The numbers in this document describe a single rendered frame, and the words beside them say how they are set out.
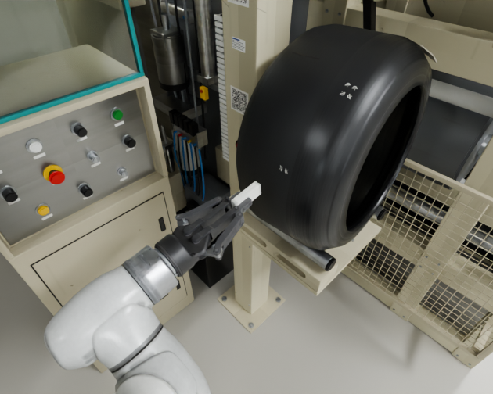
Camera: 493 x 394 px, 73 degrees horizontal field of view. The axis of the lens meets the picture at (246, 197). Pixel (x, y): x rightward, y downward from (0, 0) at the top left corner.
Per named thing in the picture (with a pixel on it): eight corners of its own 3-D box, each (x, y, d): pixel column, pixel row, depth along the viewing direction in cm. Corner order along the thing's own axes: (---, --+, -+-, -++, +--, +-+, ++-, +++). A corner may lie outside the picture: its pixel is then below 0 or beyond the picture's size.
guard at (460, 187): (301, 235, 179) (322, 121, 131) (304, 234, 180) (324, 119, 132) (478, 361, 133) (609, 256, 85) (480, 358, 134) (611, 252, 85)
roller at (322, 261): (239, 204, 110) (249, 195, 111) (243, 211, 114) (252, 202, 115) (326, 269, 92) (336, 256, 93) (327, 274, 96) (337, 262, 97)
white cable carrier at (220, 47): (222, 157, 122) (214, 14, 89) (232, 152, 125) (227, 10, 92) (230, 162, 120) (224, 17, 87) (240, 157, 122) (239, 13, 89)
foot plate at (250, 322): (217, 299, 185) (217, 297, 184) (251, 270, 199) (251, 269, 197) (250, 334, 171) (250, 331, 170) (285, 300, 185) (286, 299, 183)
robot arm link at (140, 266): (114, 255, 56) (144, 233, 59) (134, 280, 63) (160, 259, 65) (143, 289, 51) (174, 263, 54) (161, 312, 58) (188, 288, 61)
